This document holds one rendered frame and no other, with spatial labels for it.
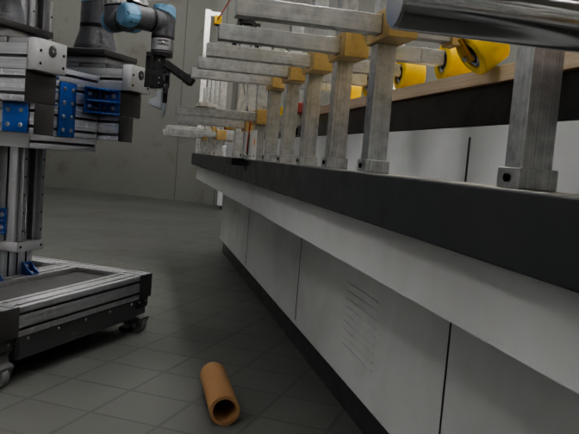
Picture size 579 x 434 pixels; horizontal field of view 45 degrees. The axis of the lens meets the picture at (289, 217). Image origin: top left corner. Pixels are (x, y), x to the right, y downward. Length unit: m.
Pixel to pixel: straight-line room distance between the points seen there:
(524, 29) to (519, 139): 0.35
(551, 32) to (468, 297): 0.50
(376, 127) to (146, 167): 9.10
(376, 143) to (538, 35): 0.80
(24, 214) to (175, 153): 7.62
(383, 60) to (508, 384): 0.57
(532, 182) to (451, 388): 0.70
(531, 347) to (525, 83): 0.27
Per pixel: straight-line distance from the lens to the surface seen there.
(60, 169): 11.04
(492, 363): 1.25
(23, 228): 2.49
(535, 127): 0.76
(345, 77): 1.47
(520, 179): 0.75
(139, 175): 10.30
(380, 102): 1.22
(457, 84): 1.41
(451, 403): 1.39
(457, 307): 0.91
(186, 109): 2.37
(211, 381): 2.03
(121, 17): 2.33
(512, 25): 0.42
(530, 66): 0.77
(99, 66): 2.61
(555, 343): 0.73
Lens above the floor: 0.71
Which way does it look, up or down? 5 degrees down
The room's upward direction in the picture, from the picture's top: 5 degrees clockwise
